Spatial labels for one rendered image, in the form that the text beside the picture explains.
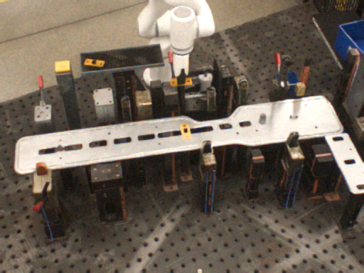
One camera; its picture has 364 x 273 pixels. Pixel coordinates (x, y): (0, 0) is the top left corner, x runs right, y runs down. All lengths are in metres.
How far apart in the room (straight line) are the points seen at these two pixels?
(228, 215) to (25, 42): 2.54
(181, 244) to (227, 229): 0.21
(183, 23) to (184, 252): 0.99
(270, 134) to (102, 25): 2.45
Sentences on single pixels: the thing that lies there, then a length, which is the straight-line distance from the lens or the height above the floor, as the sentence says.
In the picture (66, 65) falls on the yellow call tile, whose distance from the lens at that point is 2.39.
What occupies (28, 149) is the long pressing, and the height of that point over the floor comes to 1.00.
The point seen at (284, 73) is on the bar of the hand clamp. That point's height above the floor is 1.13.
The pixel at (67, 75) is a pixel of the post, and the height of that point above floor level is 1.13.
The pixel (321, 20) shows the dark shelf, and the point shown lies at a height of 1.03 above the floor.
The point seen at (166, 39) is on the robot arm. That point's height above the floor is 1.08.
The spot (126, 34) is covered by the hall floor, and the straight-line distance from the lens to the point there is 4.34.
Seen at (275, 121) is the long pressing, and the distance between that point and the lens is 2.36.
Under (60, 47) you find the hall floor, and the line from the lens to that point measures 4.29.
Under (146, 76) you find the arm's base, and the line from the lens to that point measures 2.81.
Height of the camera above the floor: 2.75
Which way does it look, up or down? 46 degrees down
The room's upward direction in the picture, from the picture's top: straight up
